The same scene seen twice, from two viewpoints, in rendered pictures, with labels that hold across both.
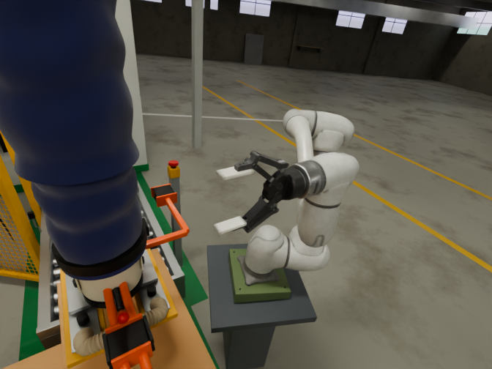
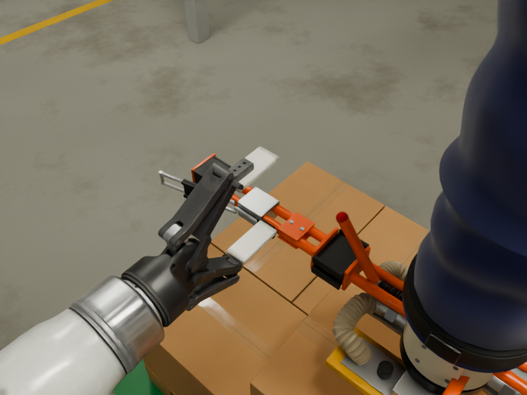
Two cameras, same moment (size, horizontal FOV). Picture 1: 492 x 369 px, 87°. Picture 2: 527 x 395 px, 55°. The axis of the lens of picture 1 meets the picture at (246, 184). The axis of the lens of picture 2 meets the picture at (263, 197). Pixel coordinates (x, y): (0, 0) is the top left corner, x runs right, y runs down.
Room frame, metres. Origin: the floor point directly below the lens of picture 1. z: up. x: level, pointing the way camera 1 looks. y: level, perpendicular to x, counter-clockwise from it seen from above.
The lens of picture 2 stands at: (0.86, -0.06, 2.05)
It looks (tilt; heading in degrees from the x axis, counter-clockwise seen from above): 47 degrees down; 167
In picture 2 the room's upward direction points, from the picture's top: straight up
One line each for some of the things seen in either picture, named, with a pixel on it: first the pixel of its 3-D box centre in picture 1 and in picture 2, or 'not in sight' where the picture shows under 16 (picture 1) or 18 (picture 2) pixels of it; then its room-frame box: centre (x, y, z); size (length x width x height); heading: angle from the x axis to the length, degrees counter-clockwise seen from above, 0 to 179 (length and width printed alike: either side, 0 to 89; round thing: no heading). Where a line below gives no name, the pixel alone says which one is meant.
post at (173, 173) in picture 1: (176, 222); not in sight; (1.56, 0.51, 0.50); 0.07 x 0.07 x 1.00; 36
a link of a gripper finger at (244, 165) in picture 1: (247, 161); (234, 168); (0.46, 0.00, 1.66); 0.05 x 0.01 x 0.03; 127
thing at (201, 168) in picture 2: not in sight; (216, 176); (0.02, 0.02, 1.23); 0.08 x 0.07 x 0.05; 36
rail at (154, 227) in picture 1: (135, 189); not in sight; (1.95, 1.00, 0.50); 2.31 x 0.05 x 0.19; 36
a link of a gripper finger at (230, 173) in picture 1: (235, 171); (250, 168); (0.44, 0.02, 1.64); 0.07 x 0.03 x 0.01; 127
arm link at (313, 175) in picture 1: (303, 179); (120, 321); (0.57, -0.14, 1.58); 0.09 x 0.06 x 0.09; 37
